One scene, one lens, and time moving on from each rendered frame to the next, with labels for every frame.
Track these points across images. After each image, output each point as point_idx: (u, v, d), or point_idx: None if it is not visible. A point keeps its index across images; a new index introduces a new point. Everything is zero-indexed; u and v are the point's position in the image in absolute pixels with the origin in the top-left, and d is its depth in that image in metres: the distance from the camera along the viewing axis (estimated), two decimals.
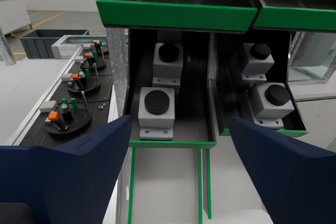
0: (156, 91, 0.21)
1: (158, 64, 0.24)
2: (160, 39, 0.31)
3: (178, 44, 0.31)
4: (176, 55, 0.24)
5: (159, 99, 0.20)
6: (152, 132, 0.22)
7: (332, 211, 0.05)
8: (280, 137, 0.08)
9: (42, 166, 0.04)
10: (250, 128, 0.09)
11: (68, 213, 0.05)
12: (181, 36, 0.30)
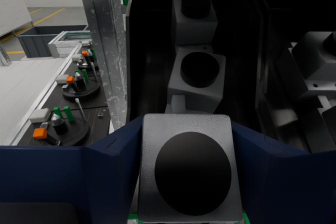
0: (189, 140, 0.07)
1: (177, 89, 0.13)
2: (180, 41, 0.19)
3: (209, 47, 0.20)
4: (213, 76, 0.13)
5: (200, 170, 0.06)
6: None
7: (298, 211, 0.05)
8: (257, 136, 0.08)
9: (88, 166, 0.04)
10: None
11: (104, 213, 0.05)
12: (213, 35, 0.19)
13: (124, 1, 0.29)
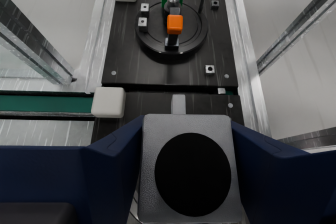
0: (189, 141, 0.07)
1: None
2: None
3: None
4: None
5: (200, 171, 0.06)
6: None
7: (298, 211, 0.05)
8: (257, 136, 0.08)
9: (88, 166, 0.04)
10: None
11: (104, 213, 0.05)
12: None
13: None
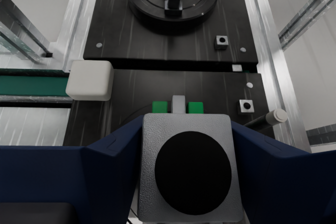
0: (189, 139, 0.07)
1: None
2: None
3: None
4: None
5: (200, 169, 0.06)
6: None
7: (298, 211, 0.05)
8: (257, 136, 0.08)
9: (88, 166, 0.04)
10: None
11: (104, 213, 0.05)
12: None
13: None
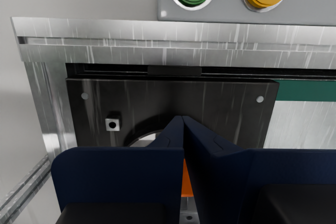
0: None
1: None
2: None
3: None
4: None
5: None
6: (180, 218, 0.14)
7: (225, 211, 0.05)
8: (208, 136, 0.07)
9: (183, 167, 0.04)
10: (188, 127, 0.09)
11: (179, 213, 0.05)
12: None
13: None
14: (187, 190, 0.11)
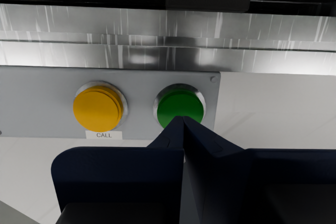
0: None
1: None
2: None
3: None
4: None
5: None
6: None
7: (225, 211, 0.05)
8: (208, 136, 0.07)
9: (183, 167, 0.04)
10: (188, 127, 0.09)
11: (179, 213, 0.05)
12: None
13: None
14: None
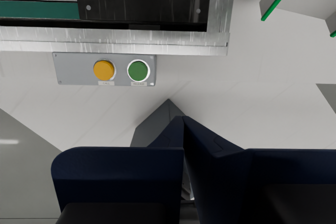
0: None
1: None
2: None
3: None
4: None
5: None
6: None
7: (225, 211, 0.05)
8: (208, 136, 0.07)
9: (183, 167, 0.04)
10: (188, 127, 0.09)
11: (179, 213, 0.05)
12: None
13: None
14: None
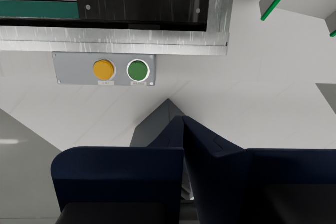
0: None
1: None
2: None
3: None
4: None
5: None
6: None
7: (225, 211, 0.05)
8: (208, 136, 0.07)
9: (183, 167, 0.04)
10: (188, 127, 0.09)
11: (179, 213, 0.05)
12: None
13: None
14: None
